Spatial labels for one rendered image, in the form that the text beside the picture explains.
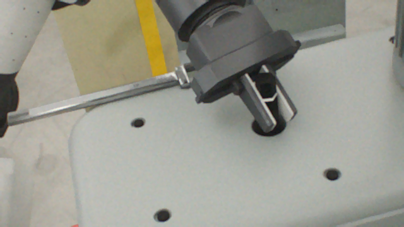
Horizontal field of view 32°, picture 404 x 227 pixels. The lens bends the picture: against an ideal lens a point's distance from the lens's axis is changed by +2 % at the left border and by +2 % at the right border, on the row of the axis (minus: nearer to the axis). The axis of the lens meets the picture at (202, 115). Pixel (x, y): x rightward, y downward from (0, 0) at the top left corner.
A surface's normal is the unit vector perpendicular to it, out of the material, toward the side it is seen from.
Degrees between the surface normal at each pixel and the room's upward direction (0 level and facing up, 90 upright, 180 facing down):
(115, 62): 90
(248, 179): 0
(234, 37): 30
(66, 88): 0
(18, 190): 85
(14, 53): 100
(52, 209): 0
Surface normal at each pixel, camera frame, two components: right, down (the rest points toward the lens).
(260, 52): 0.14, -0.39
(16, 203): 0.91, 0.08
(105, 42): 0.23, 0.61
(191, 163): -0.14, -0.75
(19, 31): 0.40, 0.69
